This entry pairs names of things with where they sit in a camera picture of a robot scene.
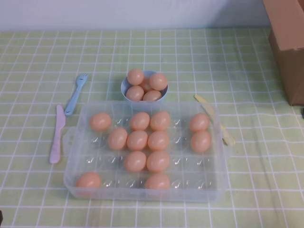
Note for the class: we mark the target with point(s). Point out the orange plastic egg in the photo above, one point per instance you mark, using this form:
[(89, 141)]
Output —
[(199, 122), (158, 140), (201, 141), (160, 120), (158, 81), (139, 121), (135, 93), (146, 86), (158, 161), (152, 95), (100, 121), (88, 180), (135, 161), (135, 76), (137, 140), (117, 139), (157, 181)]

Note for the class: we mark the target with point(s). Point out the transparent plastic egg box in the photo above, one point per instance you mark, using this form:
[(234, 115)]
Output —
[(104, 161)]

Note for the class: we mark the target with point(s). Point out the brown cardboard box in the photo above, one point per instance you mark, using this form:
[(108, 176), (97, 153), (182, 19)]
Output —
[(289, 59)]

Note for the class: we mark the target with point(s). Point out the light blue bowl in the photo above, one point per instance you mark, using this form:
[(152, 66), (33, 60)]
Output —
[(123, 91)]

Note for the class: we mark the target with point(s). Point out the light blue plastic fork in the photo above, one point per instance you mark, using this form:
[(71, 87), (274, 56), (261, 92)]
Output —
[(71, 104)]

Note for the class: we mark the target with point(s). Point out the pink plastic knife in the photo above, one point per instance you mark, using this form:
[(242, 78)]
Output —
[(57, 137)]

